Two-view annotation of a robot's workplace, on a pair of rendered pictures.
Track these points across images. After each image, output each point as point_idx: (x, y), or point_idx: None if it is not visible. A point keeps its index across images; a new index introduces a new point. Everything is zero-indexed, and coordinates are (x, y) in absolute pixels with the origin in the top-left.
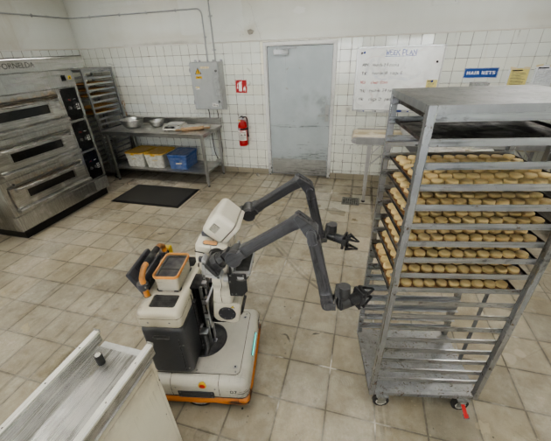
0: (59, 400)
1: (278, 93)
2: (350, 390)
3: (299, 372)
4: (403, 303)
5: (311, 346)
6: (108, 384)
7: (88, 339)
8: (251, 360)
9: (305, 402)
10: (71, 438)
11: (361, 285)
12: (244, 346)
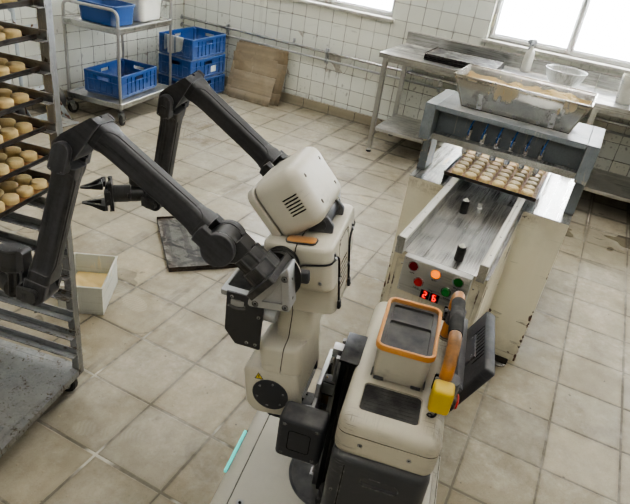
0: (481, 244)
1: None
2: (92, 414)
3: (156, 464)
4: (40, 199)
5: (99, 503)
6: (437, 242)
7: (486, 261)
8: (250, 424)
9: (172, 421)
10: (447, 221)
11: (98, 184)
12: (258, 439)
